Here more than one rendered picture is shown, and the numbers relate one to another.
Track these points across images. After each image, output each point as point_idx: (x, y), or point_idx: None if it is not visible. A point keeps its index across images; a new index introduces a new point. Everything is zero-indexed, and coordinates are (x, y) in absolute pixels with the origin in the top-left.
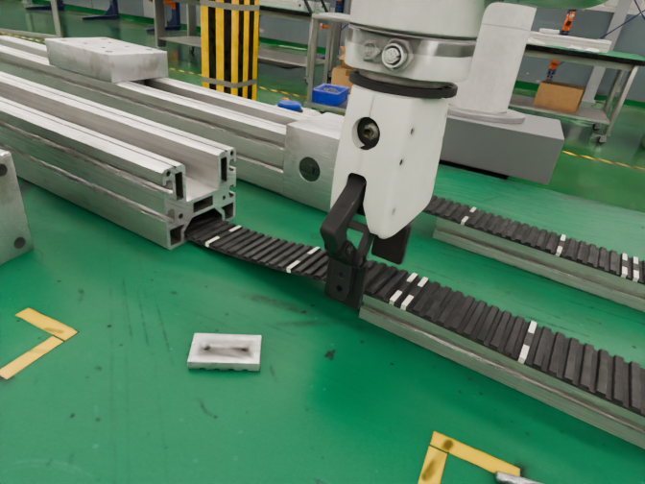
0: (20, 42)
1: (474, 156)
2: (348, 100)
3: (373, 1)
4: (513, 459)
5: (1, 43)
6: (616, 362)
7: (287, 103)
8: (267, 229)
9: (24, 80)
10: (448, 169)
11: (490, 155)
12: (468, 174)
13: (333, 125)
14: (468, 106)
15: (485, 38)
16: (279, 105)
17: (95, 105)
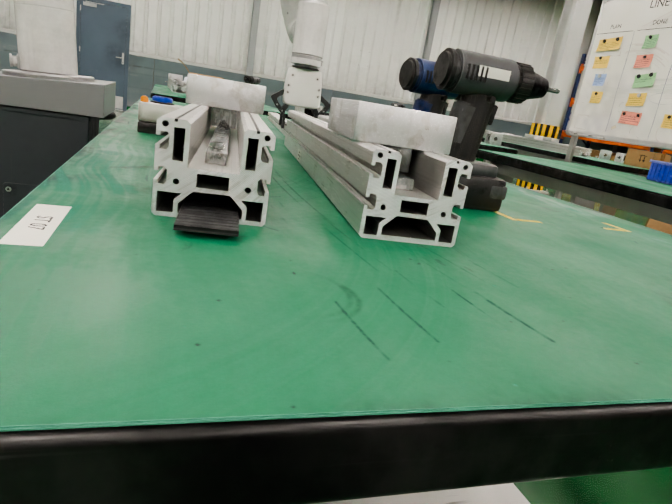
0: (195, 115)
1: (110, 105)
2: (320, 75)
3: (323, 52)
4: None
5: (191, 133)
6: (285, 122)
7: (167, 97)
8: (281, 143)
9: (314, 120)
10: (127, 117)
11: (111, 102)
12: (128, 116)
13: None
14: (77, 73)
15: (74, 22)
16: (171, 100)
17: (304, 115)
